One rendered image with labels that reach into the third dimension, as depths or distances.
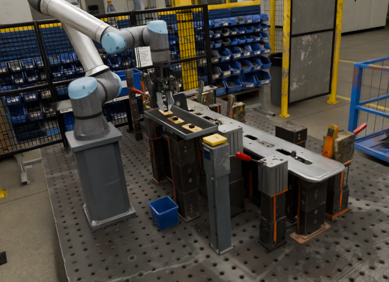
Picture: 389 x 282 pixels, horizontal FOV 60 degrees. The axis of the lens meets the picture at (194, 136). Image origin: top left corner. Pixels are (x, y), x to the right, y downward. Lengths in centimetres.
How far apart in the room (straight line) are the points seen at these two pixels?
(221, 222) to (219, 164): 24
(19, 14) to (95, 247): 705
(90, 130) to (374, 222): 122
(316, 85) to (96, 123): 405
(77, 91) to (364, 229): 126
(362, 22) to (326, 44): 834
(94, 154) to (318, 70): 405
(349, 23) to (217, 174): 1192
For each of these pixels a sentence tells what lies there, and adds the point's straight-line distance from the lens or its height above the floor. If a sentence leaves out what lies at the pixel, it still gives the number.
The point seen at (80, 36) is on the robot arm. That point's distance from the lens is 155.
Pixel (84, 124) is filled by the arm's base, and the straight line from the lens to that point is 144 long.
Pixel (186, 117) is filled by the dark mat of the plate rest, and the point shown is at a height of 116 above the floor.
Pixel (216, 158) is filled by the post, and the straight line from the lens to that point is 113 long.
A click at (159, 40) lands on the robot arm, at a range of 134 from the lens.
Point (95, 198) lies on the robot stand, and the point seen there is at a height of 84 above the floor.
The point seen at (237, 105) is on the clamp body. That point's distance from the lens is 186.
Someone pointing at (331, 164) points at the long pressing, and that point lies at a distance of 134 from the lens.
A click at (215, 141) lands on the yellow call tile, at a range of 112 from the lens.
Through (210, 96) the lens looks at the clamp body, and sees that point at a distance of 217.
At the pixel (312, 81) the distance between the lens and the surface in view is 503.
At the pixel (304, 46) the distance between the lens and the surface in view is 480.
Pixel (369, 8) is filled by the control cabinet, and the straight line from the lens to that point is 1356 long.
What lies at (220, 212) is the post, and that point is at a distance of 125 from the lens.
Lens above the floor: 161
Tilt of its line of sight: 22 degrees down
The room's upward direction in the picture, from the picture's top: 5 degrees counter-clockwise
